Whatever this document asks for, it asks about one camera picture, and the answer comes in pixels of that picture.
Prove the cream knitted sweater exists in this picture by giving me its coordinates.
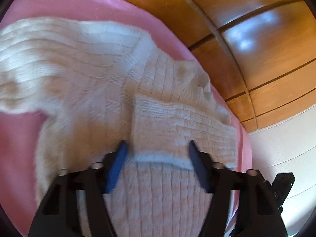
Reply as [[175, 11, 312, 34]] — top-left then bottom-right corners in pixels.
[[1, 17, 237, 236]]

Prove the pink bed blanket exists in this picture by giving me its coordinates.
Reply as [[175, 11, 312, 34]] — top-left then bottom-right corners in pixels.
[[1, 0, 252, 235]]

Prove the wooden panelled wardrobe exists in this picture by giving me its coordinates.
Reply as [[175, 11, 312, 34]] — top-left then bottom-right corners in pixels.
[[125, 0, 315, 132]]

